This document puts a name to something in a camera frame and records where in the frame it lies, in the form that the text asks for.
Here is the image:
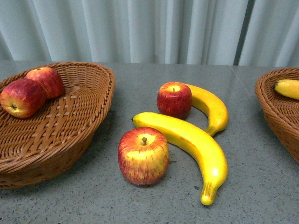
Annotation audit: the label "dark red apple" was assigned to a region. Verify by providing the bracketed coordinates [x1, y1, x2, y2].
[157, 82, 192, 119]

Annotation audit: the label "red yellow apple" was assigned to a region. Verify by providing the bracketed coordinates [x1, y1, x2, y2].
[118, 127, 169, 185]

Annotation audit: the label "short curved yellow banana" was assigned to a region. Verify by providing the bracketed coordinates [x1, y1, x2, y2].
[185, 84, 229, 136]

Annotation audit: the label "long yellow banana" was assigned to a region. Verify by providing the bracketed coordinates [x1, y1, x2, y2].
[132, 112, 228, 205]

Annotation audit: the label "rear red apple in basket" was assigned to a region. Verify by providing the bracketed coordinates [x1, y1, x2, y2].
[25, 67, 64, 99]

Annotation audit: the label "left brown wicker basket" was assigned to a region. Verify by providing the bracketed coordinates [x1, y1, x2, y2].
[0, 61, 115, 189]

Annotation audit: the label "brown wicker basket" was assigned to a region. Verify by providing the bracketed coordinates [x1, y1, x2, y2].
[0, 61, 115, 189]
[255, 68, 299, 162]

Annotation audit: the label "white pleated curtain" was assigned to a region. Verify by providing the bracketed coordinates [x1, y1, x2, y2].
[0, 0, 299, 67]

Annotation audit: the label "red apple lying sideways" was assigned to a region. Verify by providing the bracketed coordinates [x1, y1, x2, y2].
[0, 78, 47, 119]

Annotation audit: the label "right brown wicker basket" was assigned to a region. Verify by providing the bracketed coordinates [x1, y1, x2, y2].
[255, 68, 299, 162]

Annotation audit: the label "straight yellow banana in basket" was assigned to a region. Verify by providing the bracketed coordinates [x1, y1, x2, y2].
[273, 79, 299, 100]

